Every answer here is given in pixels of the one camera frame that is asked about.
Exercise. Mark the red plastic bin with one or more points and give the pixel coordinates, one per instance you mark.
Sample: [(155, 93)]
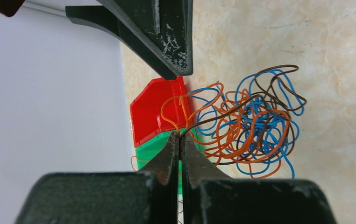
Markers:
[(145, 109)]

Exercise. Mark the green plastic bin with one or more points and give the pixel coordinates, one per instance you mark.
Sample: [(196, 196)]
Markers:
[(148, 150)]

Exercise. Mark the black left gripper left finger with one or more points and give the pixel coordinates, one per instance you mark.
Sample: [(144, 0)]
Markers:
[(147, 196)]

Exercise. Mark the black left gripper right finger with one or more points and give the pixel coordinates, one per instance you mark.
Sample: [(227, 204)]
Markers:
[(212, 197)]

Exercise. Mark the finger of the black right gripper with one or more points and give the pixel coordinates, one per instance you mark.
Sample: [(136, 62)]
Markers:
[(165, 26), (101, 18)]

